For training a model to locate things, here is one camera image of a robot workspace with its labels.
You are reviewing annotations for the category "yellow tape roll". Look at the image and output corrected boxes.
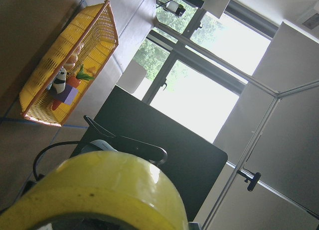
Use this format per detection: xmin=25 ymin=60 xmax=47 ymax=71
xmin=0 ymin=151 xmax=188 ymax=230

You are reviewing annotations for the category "yellow plastic basket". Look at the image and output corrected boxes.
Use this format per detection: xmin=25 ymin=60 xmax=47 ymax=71
xmin=19 ymin=0 xmax=119 ymax=126

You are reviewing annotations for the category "toy carrot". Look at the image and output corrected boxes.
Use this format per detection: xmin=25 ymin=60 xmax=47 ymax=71
xmin=51 ymin=64 xmax=94 ymax=111

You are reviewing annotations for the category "purple block toy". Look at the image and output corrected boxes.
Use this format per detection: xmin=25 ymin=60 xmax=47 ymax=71
xmin=49 ymin=84 xmax=78 ymax=105

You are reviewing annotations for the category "toy croissant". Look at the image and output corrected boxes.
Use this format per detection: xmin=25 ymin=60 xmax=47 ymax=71
xmin=63 ymin=42 xmax=84 ymax=70

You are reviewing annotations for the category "panda figure toy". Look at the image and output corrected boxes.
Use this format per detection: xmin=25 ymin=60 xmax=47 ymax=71
xmin=47 ymin=67 xmax=67 ymax=94

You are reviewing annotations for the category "black clamp on frame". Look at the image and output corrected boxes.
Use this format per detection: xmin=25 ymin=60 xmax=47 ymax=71
xmin=236 ymin=168 xmax=261 ymax=192

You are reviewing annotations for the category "black looped gripper cable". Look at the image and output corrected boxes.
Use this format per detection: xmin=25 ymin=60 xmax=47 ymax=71
xmin=32 ymin=140 xmax=78 ymax=182

